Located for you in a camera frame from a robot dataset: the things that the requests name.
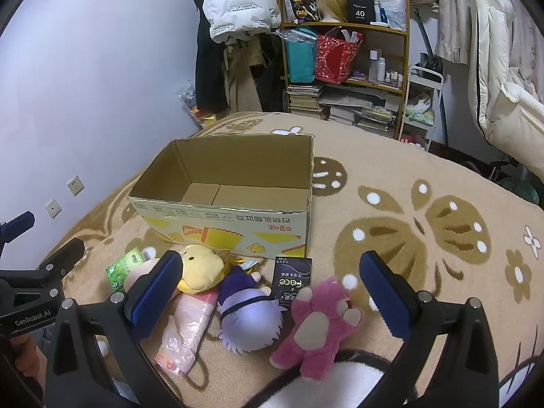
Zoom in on pale packets in cart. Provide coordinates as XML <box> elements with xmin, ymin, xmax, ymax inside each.
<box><xmin>406</xmin><ymin>93</ymin><xmax>435</xmax><ymax>125</ymax></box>

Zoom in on white metal cart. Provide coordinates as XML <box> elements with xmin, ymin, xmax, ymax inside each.
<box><xmin>401</xmin><ymin>65</ymin><xmax>445</xmax><ymax>152</ymax></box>

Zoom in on black box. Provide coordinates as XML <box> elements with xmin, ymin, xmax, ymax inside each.
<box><xmin>346</xmin><ymin>0</ymin><xmax>376</xmax><ymax>24</ymax></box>

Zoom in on green tissue pack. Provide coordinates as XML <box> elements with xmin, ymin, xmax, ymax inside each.
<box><xmin>106</xmin><ymin>246</ymin><xmax>147</xmax><ymax>293</ymax></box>

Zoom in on white puffer jacket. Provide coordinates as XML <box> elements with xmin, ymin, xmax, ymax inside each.
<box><xmin>202</xmin><ymin>0</ymin><xmax>282</xmax><ymax>44</ymax></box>

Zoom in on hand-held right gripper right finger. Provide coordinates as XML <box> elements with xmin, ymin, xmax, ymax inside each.
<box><xmin>359</xmin><ymin>250</ymin><xmax>500</xmax><ymax>408</ymax></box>

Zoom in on dark green cloth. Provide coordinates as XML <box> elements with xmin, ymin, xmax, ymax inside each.
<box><xmin>508</xmin><ymin>176</ymin><xmax>541</xmax><ymax>207</ymax></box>

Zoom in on dark hanging clothes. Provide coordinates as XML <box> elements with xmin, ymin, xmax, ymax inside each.
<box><xmin>254</xmin><ymin>30</ymin><xmax>290</xmax><ymax>114</ymax></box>

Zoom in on yellow plush toy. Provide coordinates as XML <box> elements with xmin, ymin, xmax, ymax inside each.
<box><xmin>176</xmin><ymin>244</ymin><xmax>233</xmax><ymax>295</ymax></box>

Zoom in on teal bag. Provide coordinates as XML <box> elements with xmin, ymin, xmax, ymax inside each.
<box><xmin>284</xmin><ymin>29</ymin><xmax>319</xmax><ymax>85</ymax></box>

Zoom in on wooden shelf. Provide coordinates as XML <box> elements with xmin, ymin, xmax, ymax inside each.
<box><xmin>278</xmin><ymin>0</ymin><xmax>411</xmax><ymax>141</ymax></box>

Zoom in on blonde wig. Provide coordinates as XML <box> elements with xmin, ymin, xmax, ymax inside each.
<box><xmin>312</xmin><ymin>0</ymin><xmax>352</xmax><ymax>23</ymax></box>

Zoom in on beige hanging coat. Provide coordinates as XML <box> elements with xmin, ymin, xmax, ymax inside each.
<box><xmin>223</xmin><ymin>38</ymin><xmax>266</xmax><ymax>114</ymax></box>

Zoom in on beige floral blanket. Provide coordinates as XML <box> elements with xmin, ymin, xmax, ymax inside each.
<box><xmin>25</xmin><ymin>111</ymin><xmax>544</xmax><ymax>408</ymax></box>

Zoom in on red patterned bag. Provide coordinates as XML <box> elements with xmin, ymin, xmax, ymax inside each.
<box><xmin>315</xmin><ymin>33</ymin><xmax>363</xmax><ymax>85</ymax></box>

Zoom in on white plastic bag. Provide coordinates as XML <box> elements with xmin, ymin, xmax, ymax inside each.
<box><xmin>374</xmin><ymin>0</ymin><xmax>408</xmax><ymax>30</ymax></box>

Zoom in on purple haired plush doll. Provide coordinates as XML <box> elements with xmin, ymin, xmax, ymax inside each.
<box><xmin>218</xmin><ymin>259</ymin><xmax>284</xmax><ymax>354</ymax></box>

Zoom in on pile of plastic packets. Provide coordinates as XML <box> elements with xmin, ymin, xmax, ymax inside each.
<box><xmin>176</xmin><ymin>81</ymin><xmax>222</xmax><ymax>131</ymax></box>

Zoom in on pink plastic bag roll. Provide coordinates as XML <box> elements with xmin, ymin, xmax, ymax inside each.
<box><xmin>155</xmin><ymin>291</ymin><xmax>220</xmax><ymax>375</ymax></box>

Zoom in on black hanging coat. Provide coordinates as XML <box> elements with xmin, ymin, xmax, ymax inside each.
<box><xmin>194</xmin><ymin>0</ymin><xmax>230</xmax><ymax>115</ymax></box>

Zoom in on stack of books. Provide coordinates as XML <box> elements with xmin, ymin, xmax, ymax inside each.
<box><xmin>287</xmin><ymin>84</ymin><xmax>326</xmax><ymax>114</ymax></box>

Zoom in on pile of books and papers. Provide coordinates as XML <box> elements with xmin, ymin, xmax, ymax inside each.
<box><xmin>319</xmin><ymin>88</ymin><xmax>397</xmax><ymax>137</ymax></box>

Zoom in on white fluffy plush toy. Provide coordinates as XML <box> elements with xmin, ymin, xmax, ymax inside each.
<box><xmin>124</xmin><ymin>246</ymin><xmax>161</xmax><ymax>292</ymax></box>

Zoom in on black tissue pack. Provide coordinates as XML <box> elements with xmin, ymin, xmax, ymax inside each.
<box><xmin>272</xmin><ymin>256</ymin><xmax>313</xmax><ymax>309</ymax></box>

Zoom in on pink plush bear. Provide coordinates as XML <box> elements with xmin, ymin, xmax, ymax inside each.
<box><xmin>270</xmin><ymin>276</ymin><xmax>365</xmax><ymax>382</ymax></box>

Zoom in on pale floral curtain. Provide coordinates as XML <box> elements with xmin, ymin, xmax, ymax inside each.
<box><xmin>408</xmin><ymin>0</ymin><xmax>473</xmax><ymax>65</ymax></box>

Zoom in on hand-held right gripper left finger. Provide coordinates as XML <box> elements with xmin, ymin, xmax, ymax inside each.
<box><xmin>45</xmin><ymin>250</ymin><xmax>184</xmax><ymax>408</ymax></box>

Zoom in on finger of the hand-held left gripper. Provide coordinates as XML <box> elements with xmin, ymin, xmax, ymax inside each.
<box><xmin>0</xmin><ymin>210</ymin><xmax>36</xmax><ymax>261</ymax></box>
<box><xmin>0</xmin><ymin>237</ymin><xmax>86</xmax><ymax>305</ymax></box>

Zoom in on white quilt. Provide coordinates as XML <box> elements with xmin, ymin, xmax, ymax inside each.
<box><xmin>467</xmin><ymin>0</ymin><xmax>544</xmax><ymax>154</ymax></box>

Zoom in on printed cardboard box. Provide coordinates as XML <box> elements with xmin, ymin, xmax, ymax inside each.
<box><xmin>128</xmin><ymin>133</ymin><xmax>315</xmax><ymax>261</ymax></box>

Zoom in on person's left hand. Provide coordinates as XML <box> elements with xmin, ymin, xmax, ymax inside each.
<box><xmin>18</xmin><ymin>337</ymin><xmax>46</xmax><ymax>380</ymax></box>

